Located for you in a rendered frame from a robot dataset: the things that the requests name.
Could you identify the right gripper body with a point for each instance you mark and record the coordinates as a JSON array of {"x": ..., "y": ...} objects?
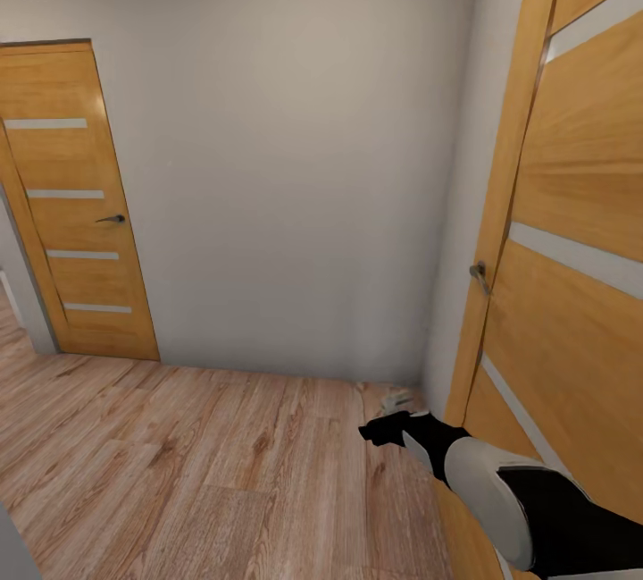
[{"x": 382, "y": 429}]

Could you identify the door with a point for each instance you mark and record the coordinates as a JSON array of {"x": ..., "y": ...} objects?
[
  {"x": 60, "y": 174},
  {"x": 550, "y": 358}
]

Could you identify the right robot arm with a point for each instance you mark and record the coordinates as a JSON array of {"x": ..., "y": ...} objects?
[{"x": 540, "y": 519}]

